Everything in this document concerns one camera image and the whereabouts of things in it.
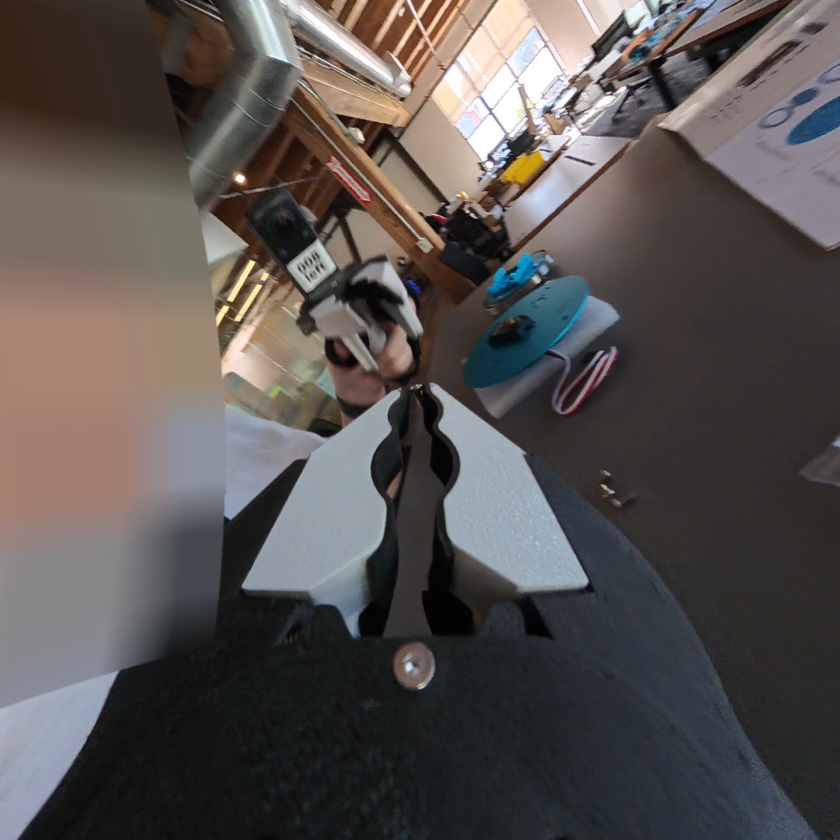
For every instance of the large grid window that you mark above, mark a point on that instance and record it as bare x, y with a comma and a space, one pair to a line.
499, 92

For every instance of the metal air duct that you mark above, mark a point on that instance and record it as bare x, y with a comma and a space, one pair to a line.
243, 85
348, 39

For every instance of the person's left hand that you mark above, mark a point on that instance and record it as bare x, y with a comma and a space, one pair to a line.
390, 354

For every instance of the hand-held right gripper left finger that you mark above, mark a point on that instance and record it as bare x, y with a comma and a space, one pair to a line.
321, 525

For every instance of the yellow bin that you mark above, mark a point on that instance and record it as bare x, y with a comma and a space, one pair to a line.
522, 167

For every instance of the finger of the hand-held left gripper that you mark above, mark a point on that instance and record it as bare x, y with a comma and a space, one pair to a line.
387, 295
344, 328

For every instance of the wood-edged dark desk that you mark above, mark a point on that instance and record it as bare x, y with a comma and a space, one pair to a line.
682, 33

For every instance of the red white wall sign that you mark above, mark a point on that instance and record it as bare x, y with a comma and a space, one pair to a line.
348, 178

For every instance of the person's left forearm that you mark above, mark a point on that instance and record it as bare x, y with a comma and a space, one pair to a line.
358, 403

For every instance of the white printed cardboard box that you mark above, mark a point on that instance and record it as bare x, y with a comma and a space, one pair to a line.
768, 111

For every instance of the black backpack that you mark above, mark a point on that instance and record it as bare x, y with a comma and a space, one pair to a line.
476, 233

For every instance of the person's white shirt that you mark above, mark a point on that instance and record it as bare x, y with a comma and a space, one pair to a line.
269, 453

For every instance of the blue round metal plate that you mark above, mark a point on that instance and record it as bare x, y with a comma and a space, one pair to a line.
531, 328

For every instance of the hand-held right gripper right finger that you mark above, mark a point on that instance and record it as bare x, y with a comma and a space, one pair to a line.
512, 518

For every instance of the blue parts on round base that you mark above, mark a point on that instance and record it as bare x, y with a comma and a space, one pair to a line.
518, 275

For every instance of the white foam sheet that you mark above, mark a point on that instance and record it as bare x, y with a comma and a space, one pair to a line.
590, 321

